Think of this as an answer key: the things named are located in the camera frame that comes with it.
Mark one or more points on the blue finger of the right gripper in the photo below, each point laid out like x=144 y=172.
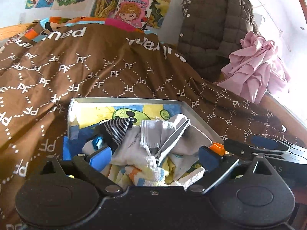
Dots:
x=264 y=143

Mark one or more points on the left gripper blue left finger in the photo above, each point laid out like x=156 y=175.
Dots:
x=100 y=158

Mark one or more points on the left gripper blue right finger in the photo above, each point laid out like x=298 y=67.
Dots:
x=209 y=159

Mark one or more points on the orange plastic cup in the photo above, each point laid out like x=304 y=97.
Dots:
x=218 y=148

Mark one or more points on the black white striped sock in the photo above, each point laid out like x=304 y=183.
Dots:
x=113 y=131

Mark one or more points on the grey sock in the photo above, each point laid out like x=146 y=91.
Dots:
x=151 y=141

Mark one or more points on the white soft cloth toy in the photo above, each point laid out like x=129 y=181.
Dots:
x=151 y=175

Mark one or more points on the grey metal storage tray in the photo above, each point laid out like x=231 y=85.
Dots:
x=85 y=113

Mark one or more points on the pink crumpled garment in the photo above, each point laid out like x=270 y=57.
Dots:
x=255 y=69

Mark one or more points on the brown patterned PF blanket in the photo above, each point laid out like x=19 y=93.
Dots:
x=45 y=67

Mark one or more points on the brown quilted jacket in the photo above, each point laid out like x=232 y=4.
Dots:
x=211 y=31

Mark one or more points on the pink anime girl poster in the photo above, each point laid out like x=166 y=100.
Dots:
x=134 y=12

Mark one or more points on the wooden bed frame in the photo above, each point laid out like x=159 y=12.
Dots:
x=290 y=121

